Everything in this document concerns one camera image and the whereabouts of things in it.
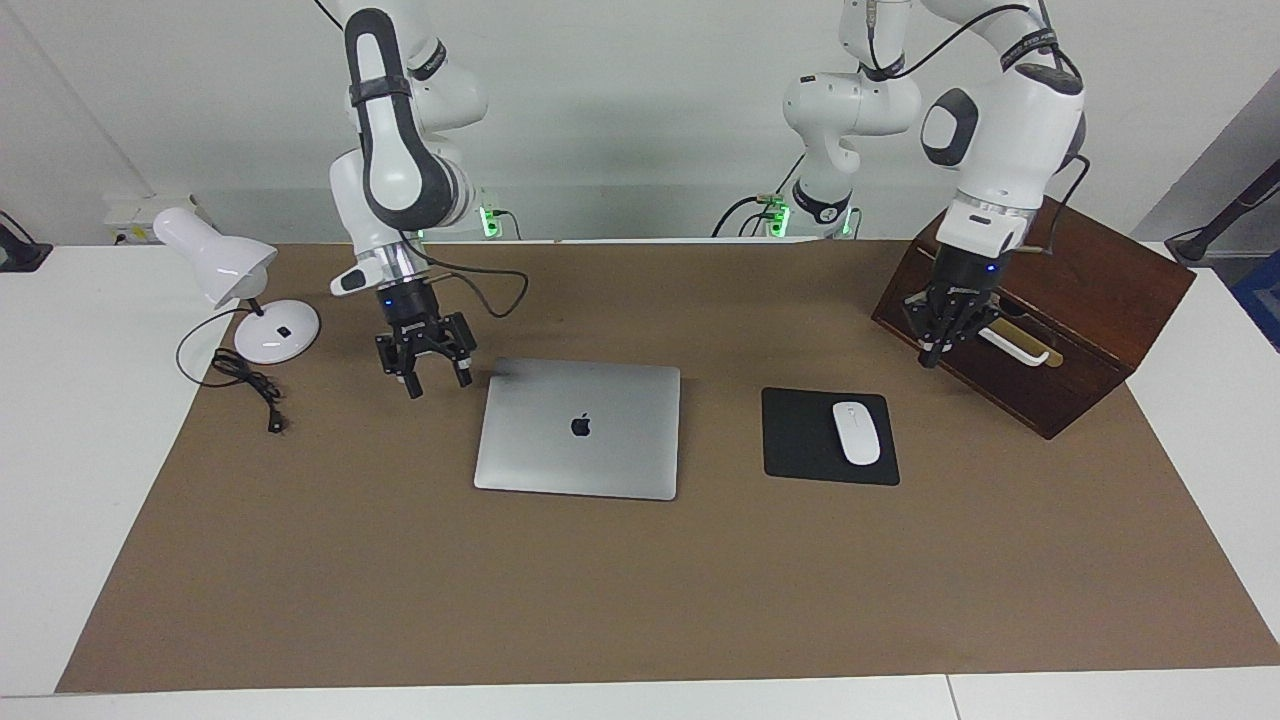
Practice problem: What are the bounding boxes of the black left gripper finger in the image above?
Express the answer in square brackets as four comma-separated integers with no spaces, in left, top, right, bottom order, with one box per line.
[905,295,946,369]
[942,305,1001,349]

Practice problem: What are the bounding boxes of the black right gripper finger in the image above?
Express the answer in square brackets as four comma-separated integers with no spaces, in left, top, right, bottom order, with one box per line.
[376,335,426,401]
[440,313,476,389]

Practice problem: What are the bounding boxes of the grey Apple laptop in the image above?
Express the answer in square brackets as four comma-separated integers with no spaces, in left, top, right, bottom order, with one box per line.
[473,358,683,502]

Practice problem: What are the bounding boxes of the white computer mouse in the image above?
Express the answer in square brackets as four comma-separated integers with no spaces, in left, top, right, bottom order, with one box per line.
[832,401,883,467]

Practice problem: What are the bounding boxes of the white desk lamp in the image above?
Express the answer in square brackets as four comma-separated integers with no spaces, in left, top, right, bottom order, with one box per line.
[152,207,323,366]

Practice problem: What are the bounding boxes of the brown wooden box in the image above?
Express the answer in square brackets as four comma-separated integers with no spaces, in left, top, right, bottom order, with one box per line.
[870,195,1198,441]

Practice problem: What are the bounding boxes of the black mouse pad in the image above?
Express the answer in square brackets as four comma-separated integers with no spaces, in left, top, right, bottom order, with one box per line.
[761,387,901,487]

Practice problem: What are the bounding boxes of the black tripod leg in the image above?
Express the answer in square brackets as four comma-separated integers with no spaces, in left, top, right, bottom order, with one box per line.
[1165,158,1280,266]

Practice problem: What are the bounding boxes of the brown paper table mat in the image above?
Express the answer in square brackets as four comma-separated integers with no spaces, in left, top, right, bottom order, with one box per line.
[55,240,1280,694]

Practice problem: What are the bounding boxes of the white power strip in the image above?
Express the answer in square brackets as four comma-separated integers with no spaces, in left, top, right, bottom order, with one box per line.
[105,193,206,244]

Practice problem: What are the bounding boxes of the blue crate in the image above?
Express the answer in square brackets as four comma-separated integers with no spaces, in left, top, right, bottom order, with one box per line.
[1232,250,1280,353]

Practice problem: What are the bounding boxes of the black clamp stand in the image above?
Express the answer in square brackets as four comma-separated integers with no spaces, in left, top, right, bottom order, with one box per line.
[0,210,53,273]

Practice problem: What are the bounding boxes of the white box handle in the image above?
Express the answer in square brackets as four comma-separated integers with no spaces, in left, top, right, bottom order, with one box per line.
[975,325,1051,367]

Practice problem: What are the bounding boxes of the brass handle plate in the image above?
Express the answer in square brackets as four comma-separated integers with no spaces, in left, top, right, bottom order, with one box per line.
[990,300,1064,369]

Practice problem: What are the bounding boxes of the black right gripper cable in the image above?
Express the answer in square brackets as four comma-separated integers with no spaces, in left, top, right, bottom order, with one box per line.
[395,230,529,319]

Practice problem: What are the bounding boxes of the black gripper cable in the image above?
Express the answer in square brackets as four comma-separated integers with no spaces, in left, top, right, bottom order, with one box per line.
[862,0,1091,261]
[395,230,529,319]

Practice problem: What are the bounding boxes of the black lamp power cable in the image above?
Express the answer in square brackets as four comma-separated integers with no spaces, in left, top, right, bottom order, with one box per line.
[176,308,291,436]

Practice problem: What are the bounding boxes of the black left base cables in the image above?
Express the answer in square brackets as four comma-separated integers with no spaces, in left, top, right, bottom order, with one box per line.
[712,150,809,238]

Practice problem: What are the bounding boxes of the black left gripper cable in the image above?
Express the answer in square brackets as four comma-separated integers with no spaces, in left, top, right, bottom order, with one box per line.
[862,0,1091,261]

